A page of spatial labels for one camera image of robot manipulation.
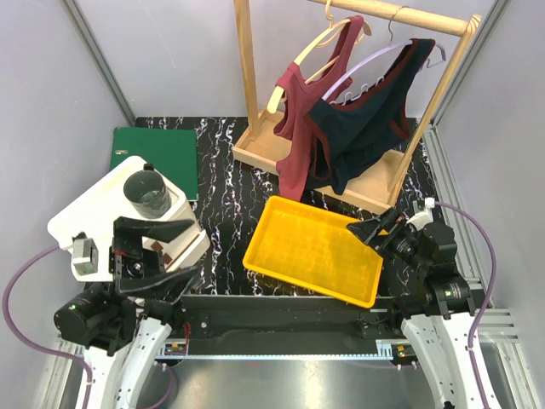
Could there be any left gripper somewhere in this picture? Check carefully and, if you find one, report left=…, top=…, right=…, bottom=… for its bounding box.
left=93, top=214, right=204, bottom=308

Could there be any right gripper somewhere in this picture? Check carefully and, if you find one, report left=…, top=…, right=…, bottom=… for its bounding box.
left=346, top=206, right=429, bottom=274

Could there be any navy tank top maroon trim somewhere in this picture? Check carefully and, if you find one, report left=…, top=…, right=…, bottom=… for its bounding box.
left=303, top=38, right=436, bottom=195

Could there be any lilac plastic hanger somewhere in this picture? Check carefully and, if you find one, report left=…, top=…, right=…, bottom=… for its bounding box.
left=319, top=12, right=447, bottom=107

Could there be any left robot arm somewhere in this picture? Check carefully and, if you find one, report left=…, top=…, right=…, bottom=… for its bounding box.
left=54, top=217, right=198, bottom=408

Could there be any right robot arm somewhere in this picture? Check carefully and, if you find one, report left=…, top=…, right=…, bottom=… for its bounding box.
left=347, top=208, right=499, bottom=408

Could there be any wooden clothes hanger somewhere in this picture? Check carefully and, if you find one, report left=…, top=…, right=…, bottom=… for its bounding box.
left=266, top=0, right=373, bottom=114

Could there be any yellow plastic tray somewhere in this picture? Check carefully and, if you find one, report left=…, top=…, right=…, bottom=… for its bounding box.
left=243, top=196, right=382, bottom=308

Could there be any white wooden storage box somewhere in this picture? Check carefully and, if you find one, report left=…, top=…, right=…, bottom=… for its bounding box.
left=47, top=156, right=210, bottom=282

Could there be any dark grey cup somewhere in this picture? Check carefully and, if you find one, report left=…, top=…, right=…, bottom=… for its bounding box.
left=123, top=170, right=171, bottom=219

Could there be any green folder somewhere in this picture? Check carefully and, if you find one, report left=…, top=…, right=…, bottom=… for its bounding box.
left=110, top=127, right=198, bottom=201

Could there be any wooden clothes rack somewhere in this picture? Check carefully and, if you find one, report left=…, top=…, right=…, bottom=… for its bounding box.
left=232, top=1, right=480, bottom=214

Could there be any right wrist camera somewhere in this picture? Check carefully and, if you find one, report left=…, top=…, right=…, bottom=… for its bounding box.
left=408, top=197, right=435, bottom=231

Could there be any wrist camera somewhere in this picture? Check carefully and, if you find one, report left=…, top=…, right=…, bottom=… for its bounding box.
left=72, top=232, right=99, bottom=277
left=408, top=197, right=435, bottom=231

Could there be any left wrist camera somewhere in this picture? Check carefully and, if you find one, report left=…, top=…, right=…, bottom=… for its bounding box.
left=72, top=232, right=99, bottom=277

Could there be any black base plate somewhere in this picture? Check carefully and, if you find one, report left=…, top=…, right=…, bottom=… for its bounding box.
left=181, top=295, right=401, bottom=358

